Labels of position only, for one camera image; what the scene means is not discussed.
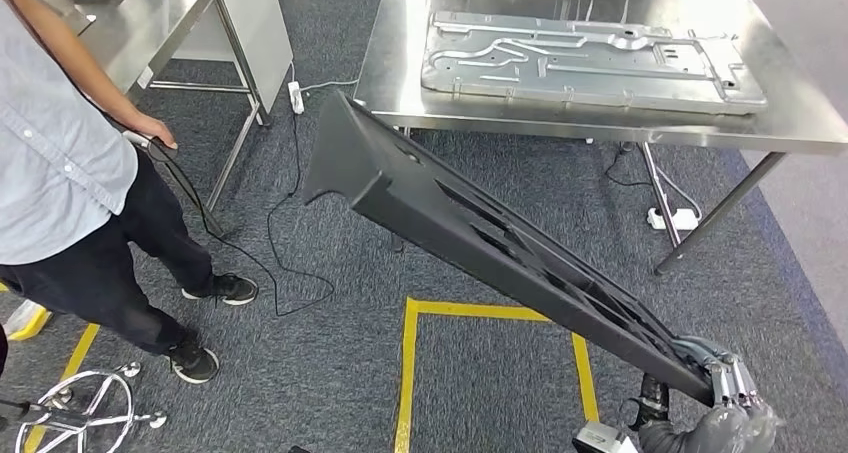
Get person's left hand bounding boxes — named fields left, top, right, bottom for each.
left=125, top=113, right=179, bottom=151

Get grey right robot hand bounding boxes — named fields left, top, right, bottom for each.
left=629, top=334, right=786, bottom=453

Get black handheld switch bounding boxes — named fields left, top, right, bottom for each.
left=122, top=130, right=180, bottom=164

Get long black plastic part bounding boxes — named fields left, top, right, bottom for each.
left=301, top=90, right=717, bottom=408

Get stainless steel workbench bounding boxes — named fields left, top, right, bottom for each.
left=354, top=0, right=848, bottom=277

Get person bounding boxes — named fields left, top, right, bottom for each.
left=0, top=0, right=260, bottom=385

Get stainless steel table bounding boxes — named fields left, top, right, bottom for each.
left=69, top=0, right=268, bottom=214

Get white desk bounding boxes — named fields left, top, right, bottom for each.
left=170, top=0, right=295, bottom=117

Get chrome chair base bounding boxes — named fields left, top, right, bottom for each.
left=0, top=362, right=168, bottom=453

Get yellow floor tape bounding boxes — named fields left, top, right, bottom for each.
left=394, top=296, right=601, bottom=453

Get stamped sheet metal panel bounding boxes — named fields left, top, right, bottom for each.
left=420, top=9, right=770, bottom=117

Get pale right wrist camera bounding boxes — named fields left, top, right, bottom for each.
left=572, top=421, right=637, bottom=453

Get black floor cable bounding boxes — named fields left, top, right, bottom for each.
left=168, top=108, right=337, bottom=319

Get white power cable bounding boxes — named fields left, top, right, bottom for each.
left=301, top=77, right=359, bottom=95

